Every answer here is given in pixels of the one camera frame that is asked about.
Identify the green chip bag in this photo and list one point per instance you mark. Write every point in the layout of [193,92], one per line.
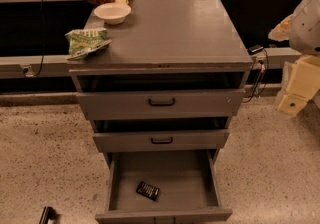
[85,41]

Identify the black drawer handle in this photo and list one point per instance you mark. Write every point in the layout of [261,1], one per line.
[165,103]
[159,141]

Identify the black object on floor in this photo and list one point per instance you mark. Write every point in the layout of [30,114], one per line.
[49,216]

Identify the black rxbar chocolate bar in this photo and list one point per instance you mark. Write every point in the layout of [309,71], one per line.
[148,191]

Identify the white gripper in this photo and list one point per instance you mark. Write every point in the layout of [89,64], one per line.
[306,33]

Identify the black top drawer handle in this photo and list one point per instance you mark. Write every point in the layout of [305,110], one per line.
[165,103]

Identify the grey middle drawer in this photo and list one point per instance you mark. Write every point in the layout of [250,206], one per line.
[134,135]

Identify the grey top drawer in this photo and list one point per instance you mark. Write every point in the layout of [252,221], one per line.
[125,96]

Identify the white bowl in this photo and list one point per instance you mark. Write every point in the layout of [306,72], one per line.
[113,13]

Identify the grey drawer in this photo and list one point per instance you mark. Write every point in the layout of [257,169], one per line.
[134,135]
[125,96]
[186,179]

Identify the grey drawer cabinet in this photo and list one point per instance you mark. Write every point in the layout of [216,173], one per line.
[171,36]

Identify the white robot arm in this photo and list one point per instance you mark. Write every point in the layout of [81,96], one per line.
[302,30]

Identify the black middle drawer handle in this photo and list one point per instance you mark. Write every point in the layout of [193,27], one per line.
[159,141]

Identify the grey bottom drawer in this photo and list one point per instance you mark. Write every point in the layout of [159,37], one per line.
[186,179]

